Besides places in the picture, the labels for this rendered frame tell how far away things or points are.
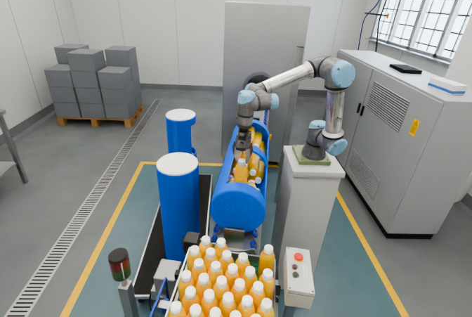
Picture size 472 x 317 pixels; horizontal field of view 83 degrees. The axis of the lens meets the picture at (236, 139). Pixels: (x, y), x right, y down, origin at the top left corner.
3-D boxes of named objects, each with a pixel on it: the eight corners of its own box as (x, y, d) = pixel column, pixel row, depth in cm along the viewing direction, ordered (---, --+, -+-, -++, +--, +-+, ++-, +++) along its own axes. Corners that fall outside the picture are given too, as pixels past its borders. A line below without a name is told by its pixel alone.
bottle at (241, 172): (234, 187, 147) (235, 157, 138) (246, 188, 146) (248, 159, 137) (232, 195, 140) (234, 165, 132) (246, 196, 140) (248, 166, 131)
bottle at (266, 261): (274, 278, 126) (279, 251, 118) (263, 286, 123) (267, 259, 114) (265, 267, 131) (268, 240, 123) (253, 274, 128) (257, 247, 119)
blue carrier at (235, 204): (267, 152, 218) (270, 119, 204) (263, 236, 141) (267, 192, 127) (233, 149, 221) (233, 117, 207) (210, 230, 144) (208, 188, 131)
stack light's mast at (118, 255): (136, 277, 102) (130, 248, 94) (128, 293, 96) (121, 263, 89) (121, 275, 102) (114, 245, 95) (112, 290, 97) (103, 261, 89)
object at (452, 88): (438, 86, 236) (442, 77, 232) (463, 95, 215) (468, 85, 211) (426, 86, 234) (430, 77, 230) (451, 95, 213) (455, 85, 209)
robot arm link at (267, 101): (270, 88, 131) (249, 89, 128) (281, 95, 122) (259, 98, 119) (268, 102, 135) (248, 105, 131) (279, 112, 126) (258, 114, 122)
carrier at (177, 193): (203, 240, 237) (171, 236, 238) (202, 154, 196) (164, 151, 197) (196, 268, 212) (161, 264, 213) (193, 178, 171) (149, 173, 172)
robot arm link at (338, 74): (331, 141, 165) (338, 53, 135) (348, 154, 153) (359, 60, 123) (315, 147, 163) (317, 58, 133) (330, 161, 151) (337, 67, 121)
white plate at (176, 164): (201, 153, 195) (201, 154, 195) (164, 150, 196) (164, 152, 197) (192, 176, 170) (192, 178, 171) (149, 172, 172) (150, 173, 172)
